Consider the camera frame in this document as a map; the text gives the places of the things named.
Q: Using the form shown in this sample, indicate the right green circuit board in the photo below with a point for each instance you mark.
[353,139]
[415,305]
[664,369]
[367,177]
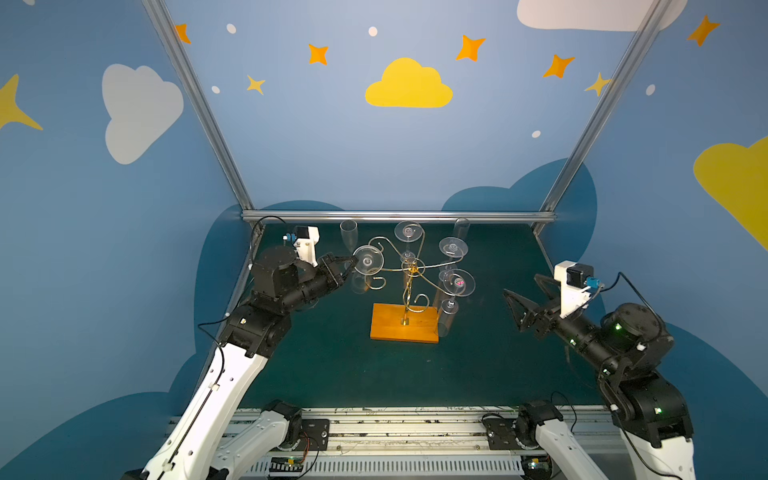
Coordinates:
[536,468]

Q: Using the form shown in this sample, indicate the aluminium frame left post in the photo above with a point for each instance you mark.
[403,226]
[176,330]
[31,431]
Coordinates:
[165,28]

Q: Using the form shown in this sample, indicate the clear flute glass front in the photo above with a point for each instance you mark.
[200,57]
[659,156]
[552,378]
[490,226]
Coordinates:
[461,228]

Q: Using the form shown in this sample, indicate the green circuit board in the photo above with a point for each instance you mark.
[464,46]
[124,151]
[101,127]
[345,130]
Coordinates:
[536,468]
[292,466]

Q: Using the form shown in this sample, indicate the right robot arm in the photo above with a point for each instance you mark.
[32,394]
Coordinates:
[625,349]

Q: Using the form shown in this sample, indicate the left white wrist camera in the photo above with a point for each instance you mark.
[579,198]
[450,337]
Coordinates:
[304,240]

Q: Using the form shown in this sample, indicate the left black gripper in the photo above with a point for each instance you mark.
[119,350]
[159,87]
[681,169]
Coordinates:
[327,271]

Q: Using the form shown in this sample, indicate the aluminium mounting rail base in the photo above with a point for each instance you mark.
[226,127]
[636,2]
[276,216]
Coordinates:
[408,438]

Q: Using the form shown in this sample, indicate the gold wire glass rack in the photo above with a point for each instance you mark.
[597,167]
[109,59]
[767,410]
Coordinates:
[421,282]

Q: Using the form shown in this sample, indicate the aluminium frame post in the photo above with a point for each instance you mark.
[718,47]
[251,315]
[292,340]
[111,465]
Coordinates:
[165,28]
[640,44]

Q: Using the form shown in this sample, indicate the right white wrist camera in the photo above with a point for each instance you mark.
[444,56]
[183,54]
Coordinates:
[578,286]

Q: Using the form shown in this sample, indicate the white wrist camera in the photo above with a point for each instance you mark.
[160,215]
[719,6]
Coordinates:
[578,286]
[304,240]

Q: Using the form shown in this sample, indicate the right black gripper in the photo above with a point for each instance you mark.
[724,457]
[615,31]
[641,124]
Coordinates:
[547,318]

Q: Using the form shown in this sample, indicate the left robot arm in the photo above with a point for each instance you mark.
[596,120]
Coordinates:
[282,283]

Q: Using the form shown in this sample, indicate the orange wooden rack base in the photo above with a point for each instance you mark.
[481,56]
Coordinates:
[392,322]

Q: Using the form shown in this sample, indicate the left green circuit board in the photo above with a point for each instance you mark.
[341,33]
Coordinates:
[292,466]

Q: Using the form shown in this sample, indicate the aluminium frame right post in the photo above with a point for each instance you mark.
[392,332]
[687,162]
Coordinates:
[640,44]

